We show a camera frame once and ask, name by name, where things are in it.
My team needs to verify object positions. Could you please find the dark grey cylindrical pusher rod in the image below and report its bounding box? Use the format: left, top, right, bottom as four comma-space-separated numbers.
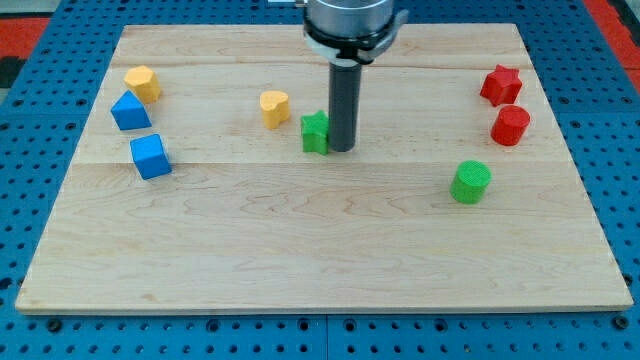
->
328, 64, 362, 152

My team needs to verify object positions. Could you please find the yellow heart block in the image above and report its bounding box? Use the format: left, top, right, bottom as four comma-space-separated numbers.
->
259, 90, 290, 130

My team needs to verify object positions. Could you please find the yellow hexagon block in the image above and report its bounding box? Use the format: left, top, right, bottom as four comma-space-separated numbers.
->
124, 65, 161, 104

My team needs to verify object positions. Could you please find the red star block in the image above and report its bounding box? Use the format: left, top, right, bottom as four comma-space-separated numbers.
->
480, 64, 522, 107

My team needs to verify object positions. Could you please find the green star block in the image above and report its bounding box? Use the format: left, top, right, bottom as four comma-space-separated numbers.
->
301, 110, 329, 155

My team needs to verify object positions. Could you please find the blue cube block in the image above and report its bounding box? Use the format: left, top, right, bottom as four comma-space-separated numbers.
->
130, 134, 172, 180

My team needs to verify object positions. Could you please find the blue triangle block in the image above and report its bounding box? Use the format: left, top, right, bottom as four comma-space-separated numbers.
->
111, 90, 152, 131

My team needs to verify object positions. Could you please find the green cylinder block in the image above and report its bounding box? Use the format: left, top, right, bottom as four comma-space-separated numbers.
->
449, 160, 492, 204

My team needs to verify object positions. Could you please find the light wooden board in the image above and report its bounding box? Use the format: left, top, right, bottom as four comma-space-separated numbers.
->
15, 23, 633, 315

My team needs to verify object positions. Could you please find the red cylinder block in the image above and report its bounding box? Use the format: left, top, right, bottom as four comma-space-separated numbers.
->
490, 105, 531, 146

